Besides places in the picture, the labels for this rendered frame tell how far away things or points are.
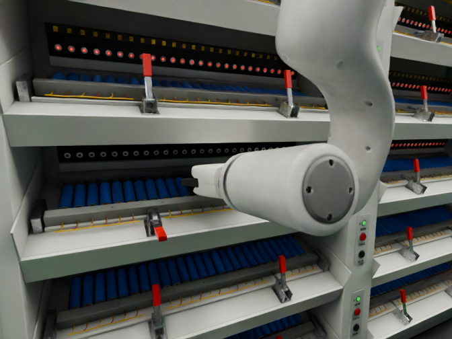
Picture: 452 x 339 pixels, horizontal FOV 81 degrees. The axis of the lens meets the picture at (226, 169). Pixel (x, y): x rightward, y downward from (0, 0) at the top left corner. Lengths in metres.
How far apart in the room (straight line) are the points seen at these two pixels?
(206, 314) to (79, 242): 0.28
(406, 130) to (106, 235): 0.71
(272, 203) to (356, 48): 0.15
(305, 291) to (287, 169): 0.48
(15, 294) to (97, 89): 0.31
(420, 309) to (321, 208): 0.88
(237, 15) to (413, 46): 0.46
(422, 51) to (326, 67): 0.60
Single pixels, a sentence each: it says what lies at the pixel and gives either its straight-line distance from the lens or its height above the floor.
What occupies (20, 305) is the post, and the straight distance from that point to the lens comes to 0.49.
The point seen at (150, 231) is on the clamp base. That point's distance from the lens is 0.45.
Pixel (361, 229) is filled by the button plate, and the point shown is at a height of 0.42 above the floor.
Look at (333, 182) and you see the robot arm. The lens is 0.25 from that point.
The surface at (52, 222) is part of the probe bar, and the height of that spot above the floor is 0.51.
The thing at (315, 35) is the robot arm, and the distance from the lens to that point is 0.25.
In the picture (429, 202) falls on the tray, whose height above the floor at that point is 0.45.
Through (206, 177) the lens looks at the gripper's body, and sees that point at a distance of 0.38.
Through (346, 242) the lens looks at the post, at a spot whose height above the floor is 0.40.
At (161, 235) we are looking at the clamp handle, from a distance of 0.39.
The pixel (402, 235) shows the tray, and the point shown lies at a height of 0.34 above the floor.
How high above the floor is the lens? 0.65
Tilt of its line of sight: 8 degrees down
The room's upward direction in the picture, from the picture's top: straight up
